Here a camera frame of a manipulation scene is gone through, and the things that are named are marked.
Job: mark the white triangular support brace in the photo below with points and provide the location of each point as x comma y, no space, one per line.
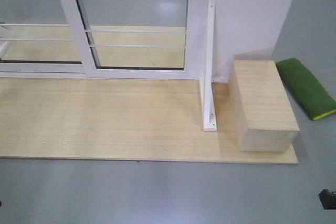
209,119

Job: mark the fixed white glass panel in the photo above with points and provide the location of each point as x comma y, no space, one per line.
36,38

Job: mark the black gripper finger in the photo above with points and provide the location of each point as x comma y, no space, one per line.
327,199

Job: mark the green folded mat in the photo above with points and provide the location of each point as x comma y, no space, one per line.
306,89

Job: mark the light wooden box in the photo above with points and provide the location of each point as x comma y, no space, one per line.
263,116

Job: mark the white sliding glass door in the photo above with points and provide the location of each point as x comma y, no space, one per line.
142,39

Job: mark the plywood base platform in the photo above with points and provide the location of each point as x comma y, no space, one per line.
138,120

